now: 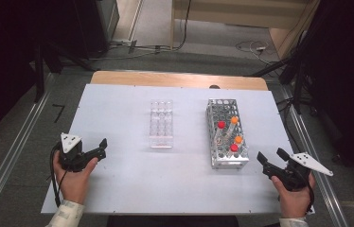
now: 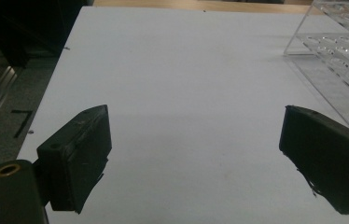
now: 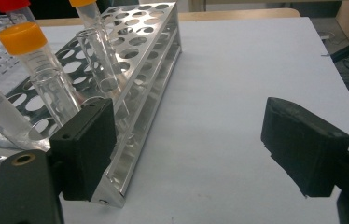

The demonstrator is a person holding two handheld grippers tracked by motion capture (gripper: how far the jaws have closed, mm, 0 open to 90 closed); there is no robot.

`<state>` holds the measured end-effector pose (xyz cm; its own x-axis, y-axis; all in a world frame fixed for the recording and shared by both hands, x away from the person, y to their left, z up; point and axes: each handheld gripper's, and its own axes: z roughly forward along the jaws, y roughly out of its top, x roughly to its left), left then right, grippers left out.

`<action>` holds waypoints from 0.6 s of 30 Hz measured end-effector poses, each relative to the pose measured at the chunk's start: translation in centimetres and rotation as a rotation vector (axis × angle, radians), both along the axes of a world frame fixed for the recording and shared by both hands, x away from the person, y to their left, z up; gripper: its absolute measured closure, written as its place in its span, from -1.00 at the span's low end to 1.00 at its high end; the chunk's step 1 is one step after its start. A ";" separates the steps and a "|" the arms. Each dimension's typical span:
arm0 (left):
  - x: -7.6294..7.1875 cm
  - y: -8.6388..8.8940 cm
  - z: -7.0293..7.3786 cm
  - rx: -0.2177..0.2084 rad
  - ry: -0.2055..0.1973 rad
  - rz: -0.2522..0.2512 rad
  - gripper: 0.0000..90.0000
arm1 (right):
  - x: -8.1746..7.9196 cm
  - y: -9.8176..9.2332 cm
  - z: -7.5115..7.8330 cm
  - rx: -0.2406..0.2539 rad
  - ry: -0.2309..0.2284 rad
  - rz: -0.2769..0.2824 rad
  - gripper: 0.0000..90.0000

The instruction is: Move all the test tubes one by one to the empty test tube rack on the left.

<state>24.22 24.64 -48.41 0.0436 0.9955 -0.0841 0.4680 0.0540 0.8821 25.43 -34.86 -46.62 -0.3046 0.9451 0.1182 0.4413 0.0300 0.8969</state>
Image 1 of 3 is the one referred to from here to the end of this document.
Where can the dark grey cabinet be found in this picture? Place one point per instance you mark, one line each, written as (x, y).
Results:
(102, 25)

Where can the person's right hand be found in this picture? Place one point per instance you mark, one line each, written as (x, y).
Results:
(295, 201)

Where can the black tripod stand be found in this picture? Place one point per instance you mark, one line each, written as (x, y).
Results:
(39, 75)
(298, 82)

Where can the aluminium floor rail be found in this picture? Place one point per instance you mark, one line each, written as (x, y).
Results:
(315, 164)
(11, 153)

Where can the person's left hand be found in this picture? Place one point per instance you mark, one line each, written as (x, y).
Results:
(72, 186)

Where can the orange-capped test tube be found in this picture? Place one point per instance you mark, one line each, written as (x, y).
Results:
(234, 120)
(238, 139)

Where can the light wooden furniture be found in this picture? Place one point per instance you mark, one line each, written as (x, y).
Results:
(244, 12)

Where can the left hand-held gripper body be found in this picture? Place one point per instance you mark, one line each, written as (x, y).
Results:
(71, 157)

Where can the perforated metal test tube rack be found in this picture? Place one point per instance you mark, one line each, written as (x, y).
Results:
(228, 161)

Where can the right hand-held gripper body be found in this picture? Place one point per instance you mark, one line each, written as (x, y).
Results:
(293, 176)

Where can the clear acrylic test tube rack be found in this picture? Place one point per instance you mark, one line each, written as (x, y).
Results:
(161, 126)

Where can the black curtain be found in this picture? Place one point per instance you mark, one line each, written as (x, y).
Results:
(4, 63)
(348, 78)

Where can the red-capped test tube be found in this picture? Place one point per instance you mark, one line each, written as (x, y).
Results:
(234, 147)
(221, 125)

